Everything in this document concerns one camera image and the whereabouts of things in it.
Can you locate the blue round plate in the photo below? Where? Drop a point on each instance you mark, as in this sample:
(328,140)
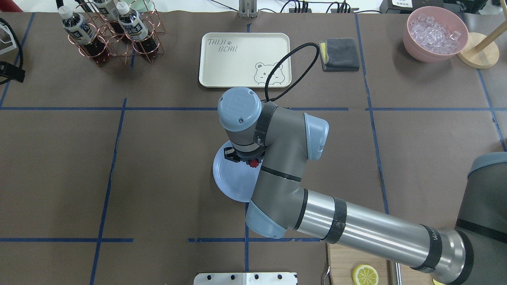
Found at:
(236,180)

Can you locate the cream bear tray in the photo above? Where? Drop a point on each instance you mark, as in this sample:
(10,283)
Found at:
(240,59)

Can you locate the wooden cutting board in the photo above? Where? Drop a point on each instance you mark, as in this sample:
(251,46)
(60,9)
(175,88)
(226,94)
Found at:
(342,260)

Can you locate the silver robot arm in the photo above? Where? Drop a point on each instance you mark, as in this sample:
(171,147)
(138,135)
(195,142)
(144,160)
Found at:
(471,253)

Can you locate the pink bowl with ice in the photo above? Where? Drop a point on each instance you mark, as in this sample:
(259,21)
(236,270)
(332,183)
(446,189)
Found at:
(433,34)

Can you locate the copper wire bottle rack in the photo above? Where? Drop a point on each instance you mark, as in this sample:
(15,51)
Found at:
(118,45)

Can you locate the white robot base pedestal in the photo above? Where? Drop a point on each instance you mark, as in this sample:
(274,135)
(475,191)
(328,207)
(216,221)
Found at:
(247,278)

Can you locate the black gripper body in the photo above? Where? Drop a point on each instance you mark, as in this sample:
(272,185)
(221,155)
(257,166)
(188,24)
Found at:
(230,154)

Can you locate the red strawberry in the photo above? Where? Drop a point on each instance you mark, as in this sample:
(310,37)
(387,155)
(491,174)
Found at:
(254,163)

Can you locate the aluminium frame post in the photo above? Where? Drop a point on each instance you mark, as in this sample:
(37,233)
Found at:
(247,9)

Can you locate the lemon half slice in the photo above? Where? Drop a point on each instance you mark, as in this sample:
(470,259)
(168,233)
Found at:
(365,274)

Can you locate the wooden cup stand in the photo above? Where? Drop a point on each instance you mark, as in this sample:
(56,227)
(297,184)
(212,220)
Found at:
(480,51)

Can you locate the steel muddler rod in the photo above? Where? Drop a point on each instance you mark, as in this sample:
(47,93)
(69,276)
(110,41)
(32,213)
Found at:
(395,273)

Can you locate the tea bottle white cap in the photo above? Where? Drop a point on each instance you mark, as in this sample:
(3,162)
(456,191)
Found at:
(83,35)

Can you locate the green small bowl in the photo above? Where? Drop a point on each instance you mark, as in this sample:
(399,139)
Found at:
(141,5)

